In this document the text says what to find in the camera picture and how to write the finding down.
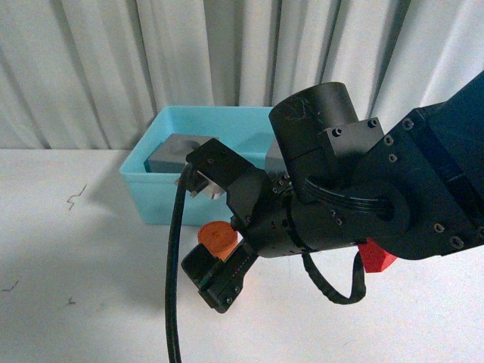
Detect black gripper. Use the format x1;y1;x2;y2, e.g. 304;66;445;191
181;169;314;314

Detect orange cylinder with white numbers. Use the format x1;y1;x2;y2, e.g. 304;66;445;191
197;221;239;261

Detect gray block with L slot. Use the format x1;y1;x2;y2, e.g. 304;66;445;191
265;139;290;180

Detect gray block with round hole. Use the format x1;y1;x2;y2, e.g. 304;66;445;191
144;133;220;174

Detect white pleated curtain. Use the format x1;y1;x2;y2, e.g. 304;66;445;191
1;1;483;149

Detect thick black camera cable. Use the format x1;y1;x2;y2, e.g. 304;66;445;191
164;163;194;363

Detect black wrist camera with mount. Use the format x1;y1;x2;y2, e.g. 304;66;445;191
185;138;256;200

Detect thin black looped cable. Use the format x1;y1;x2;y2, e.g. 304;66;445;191
300;249;367;306

